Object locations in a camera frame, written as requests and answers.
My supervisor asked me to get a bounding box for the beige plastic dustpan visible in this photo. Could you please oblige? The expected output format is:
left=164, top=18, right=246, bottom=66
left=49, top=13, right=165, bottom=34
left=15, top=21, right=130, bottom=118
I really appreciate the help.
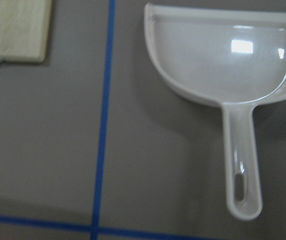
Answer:
left=144, top=3, right=286, bottom=221

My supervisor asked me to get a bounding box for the bamboo cutting board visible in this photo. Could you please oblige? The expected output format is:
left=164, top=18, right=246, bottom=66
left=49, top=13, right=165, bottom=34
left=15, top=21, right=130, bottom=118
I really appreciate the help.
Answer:
left=0, top=0, right=53, bottom=64

